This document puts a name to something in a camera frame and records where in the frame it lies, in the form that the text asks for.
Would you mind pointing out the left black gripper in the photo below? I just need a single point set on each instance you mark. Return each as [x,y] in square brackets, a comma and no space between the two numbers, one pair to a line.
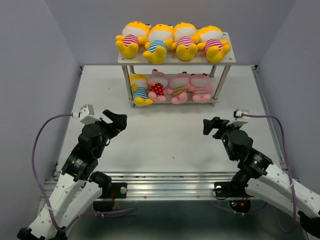
[120,122]

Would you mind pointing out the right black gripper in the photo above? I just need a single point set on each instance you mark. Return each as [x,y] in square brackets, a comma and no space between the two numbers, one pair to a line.
[216,122]

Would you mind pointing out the yellow toy blue stripes face-down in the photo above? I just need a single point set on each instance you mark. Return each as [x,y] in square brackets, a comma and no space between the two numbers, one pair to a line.
[140,87]

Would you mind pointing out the pink toy red polka shirt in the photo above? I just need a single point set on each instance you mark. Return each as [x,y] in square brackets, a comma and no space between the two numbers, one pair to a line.
[158,83]

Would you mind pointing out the pink toy yellow striped shirt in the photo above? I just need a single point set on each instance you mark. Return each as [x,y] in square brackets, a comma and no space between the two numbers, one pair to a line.
[178,88]

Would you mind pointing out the yellow toy pink stripes face-down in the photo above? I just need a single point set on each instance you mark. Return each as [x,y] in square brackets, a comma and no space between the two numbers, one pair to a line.
[132,37]

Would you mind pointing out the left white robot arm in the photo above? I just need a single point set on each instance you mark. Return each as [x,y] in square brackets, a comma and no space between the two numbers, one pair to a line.
[78,184]

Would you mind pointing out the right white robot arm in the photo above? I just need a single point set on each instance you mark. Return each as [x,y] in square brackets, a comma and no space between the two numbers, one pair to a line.
[258,176]

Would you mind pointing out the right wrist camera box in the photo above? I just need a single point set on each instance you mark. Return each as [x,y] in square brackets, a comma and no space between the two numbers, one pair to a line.
[240,118]

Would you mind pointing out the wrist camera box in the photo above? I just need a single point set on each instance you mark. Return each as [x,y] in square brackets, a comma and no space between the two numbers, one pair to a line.
[86,115]
[240,118]

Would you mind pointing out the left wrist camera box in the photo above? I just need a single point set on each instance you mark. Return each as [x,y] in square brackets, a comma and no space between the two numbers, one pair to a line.
[86,115]

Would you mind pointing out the aluminium rail frame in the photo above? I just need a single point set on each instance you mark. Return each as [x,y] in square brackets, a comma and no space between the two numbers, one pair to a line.
[163,155]

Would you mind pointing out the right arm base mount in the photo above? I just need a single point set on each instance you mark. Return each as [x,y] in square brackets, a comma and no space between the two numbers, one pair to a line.
[228,189]

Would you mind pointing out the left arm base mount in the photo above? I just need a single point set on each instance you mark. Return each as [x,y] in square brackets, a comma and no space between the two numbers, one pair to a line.
[115,190]

